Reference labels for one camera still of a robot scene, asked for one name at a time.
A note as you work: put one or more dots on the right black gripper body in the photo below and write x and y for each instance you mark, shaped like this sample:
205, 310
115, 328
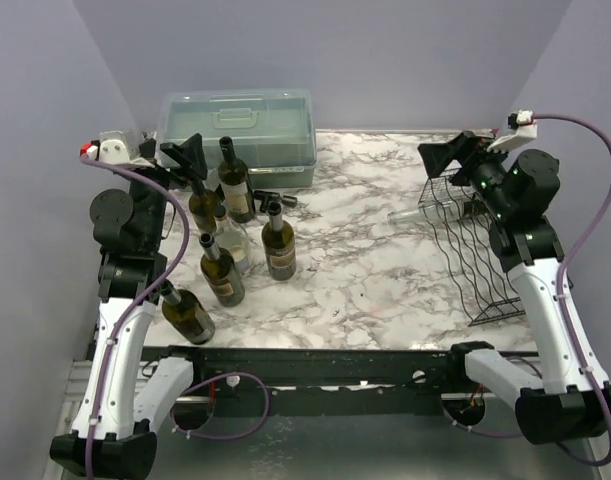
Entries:
461, 157

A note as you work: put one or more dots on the dark bottle beige label back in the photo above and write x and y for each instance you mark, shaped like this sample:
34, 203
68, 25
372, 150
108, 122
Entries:
235, 183

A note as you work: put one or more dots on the dark wine bottle maroon label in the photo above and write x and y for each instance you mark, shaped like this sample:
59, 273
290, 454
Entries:
278, 240

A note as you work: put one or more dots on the clear bottle in rack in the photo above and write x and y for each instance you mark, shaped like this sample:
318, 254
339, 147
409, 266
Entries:
415, 215

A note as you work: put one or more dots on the black wire wine rack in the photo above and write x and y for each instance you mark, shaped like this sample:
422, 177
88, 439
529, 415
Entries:
460, 225

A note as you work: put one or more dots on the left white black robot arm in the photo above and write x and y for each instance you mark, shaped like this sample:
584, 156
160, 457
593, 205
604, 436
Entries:
114, 434

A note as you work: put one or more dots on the dark bottle front left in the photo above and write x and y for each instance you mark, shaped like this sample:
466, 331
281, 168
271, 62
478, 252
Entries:
183, 310

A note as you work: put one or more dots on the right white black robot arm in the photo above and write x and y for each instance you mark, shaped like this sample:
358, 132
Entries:
571, 399

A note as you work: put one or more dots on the black T-shaped corkscrew tool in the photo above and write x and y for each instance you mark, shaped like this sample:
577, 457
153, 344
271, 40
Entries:
267, 197

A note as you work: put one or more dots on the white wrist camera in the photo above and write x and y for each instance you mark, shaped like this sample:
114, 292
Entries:
117, 148
522, 129

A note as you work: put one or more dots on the clear glass bottle standing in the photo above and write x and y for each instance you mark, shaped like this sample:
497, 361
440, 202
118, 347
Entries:
232, 237

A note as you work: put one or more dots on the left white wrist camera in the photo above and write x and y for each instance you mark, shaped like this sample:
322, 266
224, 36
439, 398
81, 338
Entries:
117, 148

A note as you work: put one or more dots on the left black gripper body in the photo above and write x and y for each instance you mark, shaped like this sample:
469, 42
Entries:
155, 166

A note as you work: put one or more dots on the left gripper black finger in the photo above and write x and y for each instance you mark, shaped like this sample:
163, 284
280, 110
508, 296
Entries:
194, 166
171, 156

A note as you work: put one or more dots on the dark bottle back left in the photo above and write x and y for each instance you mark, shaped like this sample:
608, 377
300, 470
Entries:
202, 204

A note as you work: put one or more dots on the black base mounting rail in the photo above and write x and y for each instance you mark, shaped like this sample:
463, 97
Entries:
298, 382

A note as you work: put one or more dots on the translucent green plastic storage box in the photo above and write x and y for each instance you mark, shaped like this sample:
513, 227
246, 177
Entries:
272, 132

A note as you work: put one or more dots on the dark bottle tan label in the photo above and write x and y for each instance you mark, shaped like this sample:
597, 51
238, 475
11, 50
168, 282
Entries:
219, 270

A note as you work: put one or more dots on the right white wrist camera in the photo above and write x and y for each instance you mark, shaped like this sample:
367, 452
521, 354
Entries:
522, 129

